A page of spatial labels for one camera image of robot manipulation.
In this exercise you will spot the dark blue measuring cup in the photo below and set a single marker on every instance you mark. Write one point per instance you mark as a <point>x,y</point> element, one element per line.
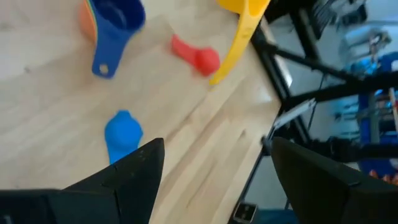
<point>109,46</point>

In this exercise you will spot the person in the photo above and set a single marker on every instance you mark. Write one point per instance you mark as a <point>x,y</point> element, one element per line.
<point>377,62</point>

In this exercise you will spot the small medium blue measuring cup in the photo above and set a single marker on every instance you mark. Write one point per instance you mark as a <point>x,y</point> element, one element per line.
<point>122,133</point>

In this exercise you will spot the light blue measuring scoop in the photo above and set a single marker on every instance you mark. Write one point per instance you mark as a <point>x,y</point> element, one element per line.
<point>84,21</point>

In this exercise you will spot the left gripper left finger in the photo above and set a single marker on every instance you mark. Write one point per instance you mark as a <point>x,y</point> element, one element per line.
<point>133,186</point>

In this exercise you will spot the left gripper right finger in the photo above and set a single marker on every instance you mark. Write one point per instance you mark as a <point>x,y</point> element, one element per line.
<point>326,196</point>

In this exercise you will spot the red measuring cup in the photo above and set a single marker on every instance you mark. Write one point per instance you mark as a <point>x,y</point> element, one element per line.
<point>205,60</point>

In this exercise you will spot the yellow measuring cup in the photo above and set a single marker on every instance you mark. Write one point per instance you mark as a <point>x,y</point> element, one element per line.
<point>242,34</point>

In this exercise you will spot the black aluminium table frame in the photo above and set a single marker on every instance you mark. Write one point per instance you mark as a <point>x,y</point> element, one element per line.
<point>275,74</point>

